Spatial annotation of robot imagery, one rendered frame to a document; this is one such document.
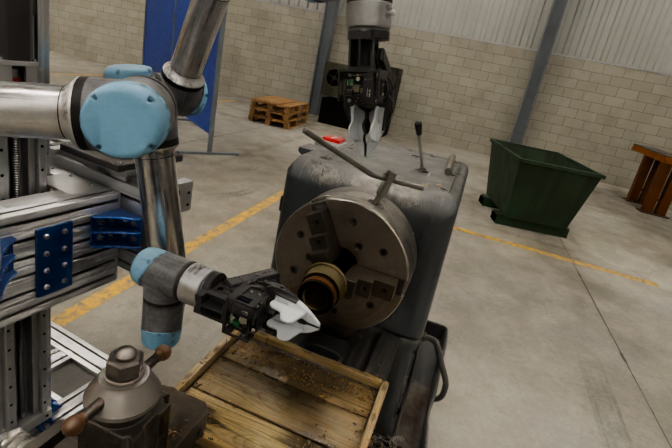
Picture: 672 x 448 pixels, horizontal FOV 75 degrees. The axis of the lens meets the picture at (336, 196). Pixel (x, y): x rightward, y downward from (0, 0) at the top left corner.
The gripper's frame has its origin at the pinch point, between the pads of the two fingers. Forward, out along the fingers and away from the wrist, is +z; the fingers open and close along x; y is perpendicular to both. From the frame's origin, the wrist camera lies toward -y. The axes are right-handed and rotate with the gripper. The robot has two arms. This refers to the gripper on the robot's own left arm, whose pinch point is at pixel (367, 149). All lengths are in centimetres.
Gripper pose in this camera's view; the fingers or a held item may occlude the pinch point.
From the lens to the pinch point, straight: 81.4
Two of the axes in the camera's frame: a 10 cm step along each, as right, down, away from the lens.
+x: 9.4, 1.0, -3.2
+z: -0.2, 9.7, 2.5
